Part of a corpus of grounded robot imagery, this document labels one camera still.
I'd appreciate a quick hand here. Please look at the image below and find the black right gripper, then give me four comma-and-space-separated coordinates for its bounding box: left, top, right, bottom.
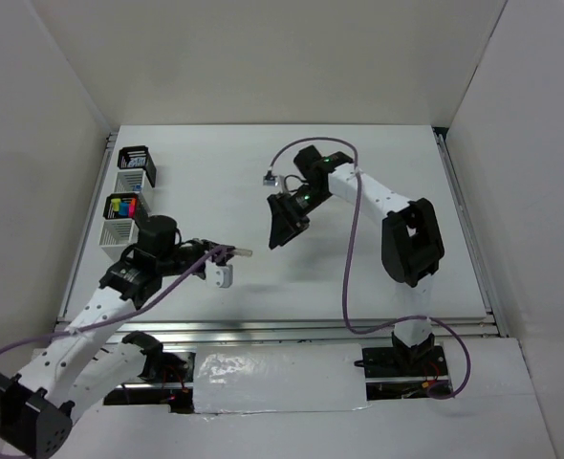
269, 184, 332, 249

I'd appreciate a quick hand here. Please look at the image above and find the white eraser block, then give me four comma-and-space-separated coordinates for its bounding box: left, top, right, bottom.
230, 248, 253, 257

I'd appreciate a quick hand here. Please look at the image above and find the pink cap black highlighter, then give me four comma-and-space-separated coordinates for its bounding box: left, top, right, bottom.
128, 198, 138, 218

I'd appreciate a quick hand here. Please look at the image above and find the blue cap black highlighter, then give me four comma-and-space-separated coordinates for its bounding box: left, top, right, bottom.
119, 202, 129, 217

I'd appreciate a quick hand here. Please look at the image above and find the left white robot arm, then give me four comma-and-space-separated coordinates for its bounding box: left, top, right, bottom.
0, 215, 236, 458

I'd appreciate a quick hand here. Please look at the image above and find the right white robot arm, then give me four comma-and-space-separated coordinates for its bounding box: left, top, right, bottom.
267, 145, 445, 375

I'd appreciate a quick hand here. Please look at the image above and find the near white mesh container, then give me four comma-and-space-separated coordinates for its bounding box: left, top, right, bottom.
98, 219, 139, 258

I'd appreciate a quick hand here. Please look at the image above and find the white mesh container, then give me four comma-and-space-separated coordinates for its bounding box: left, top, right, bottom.
114, 168, 154, 205
98, 219, 139, 258

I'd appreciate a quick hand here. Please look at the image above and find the near black mesh container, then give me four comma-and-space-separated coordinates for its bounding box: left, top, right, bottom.
102, 192, 150, 224

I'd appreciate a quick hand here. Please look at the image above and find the black mesh container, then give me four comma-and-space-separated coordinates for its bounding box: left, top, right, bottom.
117, 145, 157, 187
102, 192, 150, 224

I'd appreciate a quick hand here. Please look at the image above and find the white foil cover plate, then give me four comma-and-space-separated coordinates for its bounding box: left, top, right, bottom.
193, 343, 368, 414

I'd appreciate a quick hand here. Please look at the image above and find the far white mesh container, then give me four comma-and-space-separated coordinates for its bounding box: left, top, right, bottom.
114, 168, 154, 205

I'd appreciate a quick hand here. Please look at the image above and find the far black mesh container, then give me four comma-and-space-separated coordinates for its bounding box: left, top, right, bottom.
117, 145, 157, 187

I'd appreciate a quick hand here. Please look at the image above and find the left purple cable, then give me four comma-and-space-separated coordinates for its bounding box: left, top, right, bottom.
0, 243, 235, 458

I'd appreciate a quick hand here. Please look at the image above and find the purple cable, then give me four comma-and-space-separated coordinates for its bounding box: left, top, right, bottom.
0, 243, 235, 458
267, 136, 472, 401

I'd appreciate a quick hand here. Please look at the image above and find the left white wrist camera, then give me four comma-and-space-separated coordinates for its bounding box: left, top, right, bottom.
205, 261, 234, 289

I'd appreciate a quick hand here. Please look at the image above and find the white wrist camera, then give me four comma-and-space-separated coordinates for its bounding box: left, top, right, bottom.
205, 261, 234, 289
263, 169, 291, 195

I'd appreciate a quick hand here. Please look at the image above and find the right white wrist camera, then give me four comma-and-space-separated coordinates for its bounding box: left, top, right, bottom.
263, 169, 291, 195

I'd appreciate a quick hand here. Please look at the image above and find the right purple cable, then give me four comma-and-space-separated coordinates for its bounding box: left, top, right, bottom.
267, 136, 472, 401

